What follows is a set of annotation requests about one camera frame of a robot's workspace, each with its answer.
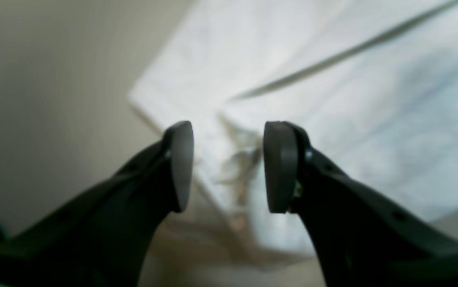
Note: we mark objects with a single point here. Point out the white printed T-shirt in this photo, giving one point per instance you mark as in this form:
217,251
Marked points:
373,82

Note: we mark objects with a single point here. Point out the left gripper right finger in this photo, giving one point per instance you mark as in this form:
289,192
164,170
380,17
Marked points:
362,239

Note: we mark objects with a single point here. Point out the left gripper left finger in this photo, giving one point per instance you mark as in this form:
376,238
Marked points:
101,237

